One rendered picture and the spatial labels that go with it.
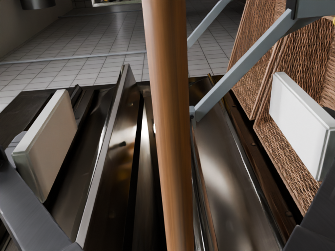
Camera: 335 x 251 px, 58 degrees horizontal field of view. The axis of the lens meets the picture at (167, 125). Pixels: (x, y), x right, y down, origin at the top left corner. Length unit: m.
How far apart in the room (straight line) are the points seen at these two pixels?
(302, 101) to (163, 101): 0.11
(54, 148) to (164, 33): 0.10
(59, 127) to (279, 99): 0.13
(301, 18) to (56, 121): 0.55
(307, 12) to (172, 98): 0.45
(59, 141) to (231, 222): 0.80
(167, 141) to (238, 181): 0.80
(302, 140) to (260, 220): 0.76
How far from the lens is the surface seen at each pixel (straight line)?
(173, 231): 0.32
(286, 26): 0.64
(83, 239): 0.74
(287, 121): 0.18
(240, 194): 1.00
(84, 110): 1.63
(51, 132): 0.17
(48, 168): 0.16
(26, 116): 1.73
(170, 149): 0.25
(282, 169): 1.07
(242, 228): 0.92
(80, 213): 0.81
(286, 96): 0.18
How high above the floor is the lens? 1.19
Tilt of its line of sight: 1 degrees up
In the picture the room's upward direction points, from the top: 95 degrees counter-clockwise
